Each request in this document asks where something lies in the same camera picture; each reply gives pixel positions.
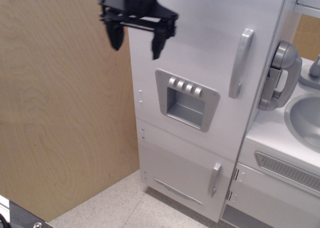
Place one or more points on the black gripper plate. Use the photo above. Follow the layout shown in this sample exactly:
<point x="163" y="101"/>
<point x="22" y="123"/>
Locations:
<point x="115" y="15"/>

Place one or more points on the white fridge door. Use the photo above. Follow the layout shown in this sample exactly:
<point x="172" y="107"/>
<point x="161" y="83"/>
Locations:
<point x="203" y="51"/>

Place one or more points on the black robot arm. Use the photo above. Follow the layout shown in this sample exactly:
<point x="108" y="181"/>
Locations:
<point x="139" y="6"/>

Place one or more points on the white toy fridge cabinet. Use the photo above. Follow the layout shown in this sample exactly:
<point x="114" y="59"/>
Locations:
<point x="193" y="104"/>

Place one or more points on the grey ice dispenser panel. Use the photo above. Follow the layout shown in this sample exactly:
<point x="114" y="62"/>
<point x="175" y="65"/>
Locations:
<point x="186" y="101"/>

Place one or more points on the white lower freezer door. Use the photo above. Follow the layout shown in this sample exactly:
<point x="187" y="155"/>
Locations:
<point x="182" y="170"/>

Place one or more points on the upper brass door hinge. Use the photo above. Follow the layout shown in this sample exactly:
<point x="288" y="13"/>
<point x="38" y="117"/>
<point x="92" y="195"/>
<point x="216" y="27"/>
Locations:
<point x="235" y="176"/>

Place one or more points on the brass door hinge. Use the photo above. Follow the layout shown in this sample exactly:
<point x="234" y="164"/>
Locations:
<point x="229" y="196"/>
<point x="235" y="176"/>

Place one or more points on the white upper kitchen cabinet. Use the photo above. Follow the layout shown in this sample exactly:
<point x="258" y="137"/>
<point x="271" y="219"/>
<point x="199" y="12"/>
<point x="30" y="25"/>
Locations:
<point x="308" y="7"/>

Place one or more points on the grey toy faucet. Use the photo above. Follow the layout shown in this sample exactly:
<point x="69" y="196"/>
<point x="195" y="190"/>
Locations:
<point x="309" y="75"/>

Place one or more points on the grey toy sink basin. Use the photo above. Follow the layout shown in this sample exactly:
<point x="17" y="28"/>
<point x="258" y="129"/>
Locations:
<point x="302" y="118"/>

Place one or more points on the lower brass door hinge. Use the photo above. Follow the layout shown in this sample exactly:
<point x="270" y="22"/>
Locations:
<point x="229" y="196"/>

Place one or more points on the white oven door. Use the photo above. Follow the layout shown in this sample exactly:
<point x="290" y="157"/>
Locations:
<point x="262" y="201"/>

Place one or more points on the grey oven vent panel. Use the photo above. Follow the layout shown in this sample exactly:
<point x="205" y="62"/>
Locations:
<point x="288" y="171"/>

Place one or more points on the grey fridge door handle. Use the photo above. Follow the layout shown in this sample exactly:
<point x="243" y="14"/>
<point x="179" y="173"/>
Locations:
<point x="239" y="62"/>

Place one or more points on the grey freezer door handle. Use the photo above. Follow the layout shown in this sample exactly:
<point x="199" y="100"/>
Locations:
<point x="213" y="178"/>

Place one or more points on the black robot base with cable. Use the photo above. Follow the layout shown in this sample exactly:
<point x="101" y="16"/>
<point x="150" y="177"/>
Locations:
<point x="14" y="216"/>

